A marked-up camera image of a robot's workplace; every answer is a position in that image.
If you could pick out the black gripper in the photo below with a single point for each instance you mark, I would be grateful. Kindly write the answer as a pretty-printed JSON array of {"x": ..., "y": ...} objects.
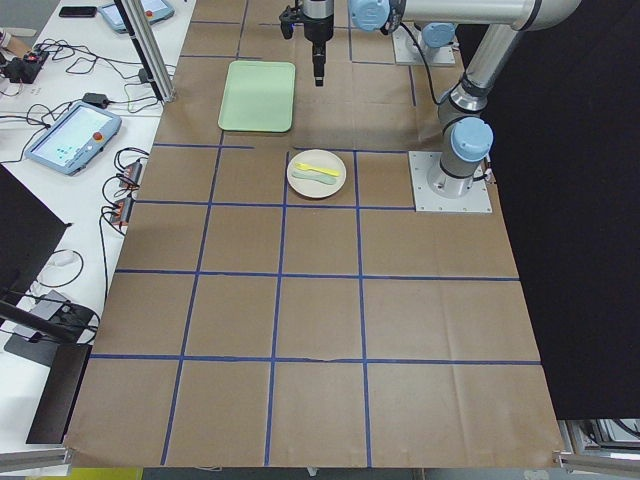
[{"x": 318, "y": 28}]

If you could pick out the beige round plate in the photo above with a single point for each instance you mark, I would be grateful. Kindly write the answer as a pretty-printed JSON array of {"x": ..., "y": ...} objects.
[{"x": 320, "y": 158}]

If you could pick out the yellow plastic fork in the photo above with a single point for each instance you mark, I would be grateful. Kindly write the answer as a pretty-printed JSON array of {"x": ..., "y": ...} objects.
[{"x": 308, "y": 167}]

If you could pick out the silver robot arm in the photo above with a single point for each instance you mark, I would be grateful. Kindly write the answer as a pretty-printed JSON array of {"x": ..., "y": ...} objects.
[
  {"x": 435, "y": 42},
  {"x": 467, "y": 139}
]

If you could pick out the light green plastic tray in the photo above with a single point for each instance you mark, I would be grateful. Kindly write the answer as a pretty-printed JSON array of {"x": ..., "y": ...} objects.
[{"x": 258, "y": 97}]

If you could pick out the pale green plastic spoon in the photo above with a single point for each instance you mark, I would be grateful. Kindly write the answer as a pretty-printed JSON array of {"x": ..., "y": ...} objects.
[{"x": 313, "y": 176}]

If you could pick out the black power adapter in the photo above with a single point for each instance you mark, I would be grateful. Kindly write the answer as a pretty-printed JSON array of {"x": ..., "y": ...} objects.
[{"x": 96, "y": 99}]

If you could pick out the black smartphone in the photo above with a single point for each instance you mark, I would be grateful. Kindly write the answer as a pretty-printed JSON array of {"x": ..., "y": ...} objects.
[{"x": 73, "y": 12}]

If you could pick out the near blue teach pendant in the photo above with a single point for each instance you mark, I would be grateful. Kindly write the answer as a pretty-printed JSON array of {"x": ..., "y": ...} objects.
[{"x": 75, "y": 138}]

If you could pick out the brown paper table cover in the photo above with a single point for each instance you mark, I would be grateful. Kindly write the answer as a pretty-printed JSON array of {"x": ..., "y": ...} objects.
[{"x": 250, "y": 326}]

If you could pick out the black monitor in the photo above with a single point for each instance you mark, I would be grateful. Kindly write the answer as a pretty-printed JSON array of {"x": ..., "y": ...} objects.
[{"x": 30, "y": 233}]

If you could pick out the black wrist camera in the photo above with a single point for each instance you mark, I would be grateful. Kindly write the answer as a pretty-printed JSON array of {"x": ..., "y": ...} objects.
[{"x": 288, "y": 19}]

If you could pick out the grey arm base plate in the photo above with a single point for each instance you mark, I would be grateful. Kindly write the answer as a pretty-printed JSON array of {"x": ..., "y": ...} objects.
[
  {"x": 436, "y": 192},
  {"x": 407, "y": 53}
]

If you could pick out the aluminium frame post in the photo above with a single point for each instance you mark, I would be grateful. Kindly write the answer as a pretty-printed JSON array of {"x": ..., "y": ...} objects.
[{"x": 144, "y": 42}]

